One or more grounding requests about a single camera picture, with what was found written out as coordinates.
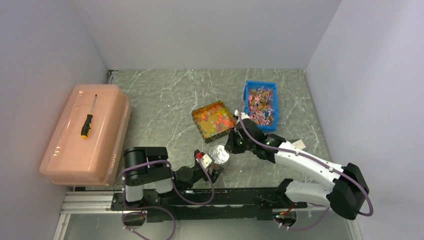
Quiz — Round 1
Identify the clear plastic cup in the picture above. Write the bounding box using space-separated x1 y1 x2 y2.
214 161 229 169

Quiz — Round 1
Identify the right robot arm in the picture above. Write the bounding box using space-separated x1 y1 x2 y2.
225 118 374 220

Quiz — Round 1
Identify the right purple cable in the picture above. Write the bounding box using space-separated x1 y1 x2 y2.
237 105 375 232

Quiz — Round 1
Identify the blue bin of lollipops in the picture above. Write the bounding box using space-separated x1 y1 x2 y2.
243 80 279 132

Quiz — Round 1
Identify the metal scoop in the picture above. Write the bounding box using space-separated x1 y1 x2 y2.
289 139 306 150

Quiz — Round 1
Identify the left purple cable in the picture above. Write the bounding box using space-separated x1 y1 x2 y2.
120 158 216 240

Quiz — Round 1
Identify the purple cable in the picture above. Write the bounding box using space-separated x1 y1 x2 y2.
120 158 216 240
237 105 375 232

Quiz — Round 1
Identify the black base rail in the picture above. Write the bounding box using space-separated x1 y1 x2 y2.
61 187 309 226

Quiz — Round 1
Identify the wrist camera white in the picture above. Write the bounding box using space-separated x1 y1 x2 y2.
233 109 250 122
194 152 215 169

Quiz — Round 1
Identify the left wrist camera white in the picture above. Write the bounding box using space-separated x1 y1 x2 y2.
194 152 215 169

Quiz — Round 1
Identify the clear round lid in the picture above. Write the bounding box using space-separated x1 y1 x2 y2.
209 145 230 162

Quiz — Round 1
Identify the yellow black screwdriver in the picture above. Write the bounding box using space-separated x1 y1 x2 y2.
80 94 98 138

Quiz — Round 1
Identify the candy tin with gummies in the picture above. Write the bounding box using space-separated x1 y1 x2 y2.
191 100 236 144

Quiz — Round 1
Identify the pink plastic storage box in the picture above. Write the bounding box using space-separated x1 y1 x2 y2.
39 84 131 187

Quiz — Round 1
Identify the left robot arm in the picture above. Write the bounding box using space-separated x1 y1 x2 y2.
121 146 224 210

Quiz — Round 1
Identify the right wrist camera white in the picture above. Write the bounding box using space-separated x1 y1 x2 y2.
233 109 250 122

